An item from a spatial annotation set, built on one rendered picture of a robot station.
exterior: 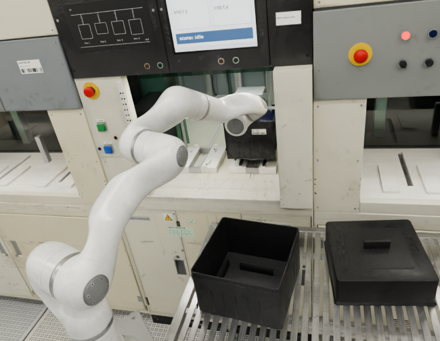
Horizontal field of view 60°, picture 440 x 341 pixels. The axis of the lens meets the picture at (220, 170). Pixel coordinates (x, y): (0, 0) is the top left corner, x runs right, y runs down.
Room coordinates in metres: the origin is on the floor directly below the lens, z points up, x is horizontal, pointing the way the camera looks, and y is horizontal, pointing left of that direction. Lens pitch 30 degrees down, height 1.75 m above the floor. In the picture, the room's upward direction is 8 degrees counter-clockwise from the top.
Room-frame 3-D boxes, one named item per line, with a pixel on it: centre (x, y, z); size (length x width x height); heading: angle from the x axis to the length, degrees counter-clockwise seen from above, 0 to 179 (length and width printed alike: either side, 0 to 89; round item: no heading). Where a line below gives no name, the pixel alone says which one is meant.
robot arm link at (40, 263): (0.71, 0.42, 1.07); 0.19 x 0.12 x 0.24; 51
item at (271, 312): (0.91, -0.05, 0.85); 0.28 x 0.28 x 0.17; 64
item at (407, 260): (0.90, -0.46, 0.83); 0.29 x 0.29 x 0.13; 79
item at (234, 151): (1.55, -0.17, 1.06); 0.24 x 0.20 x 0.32; 72
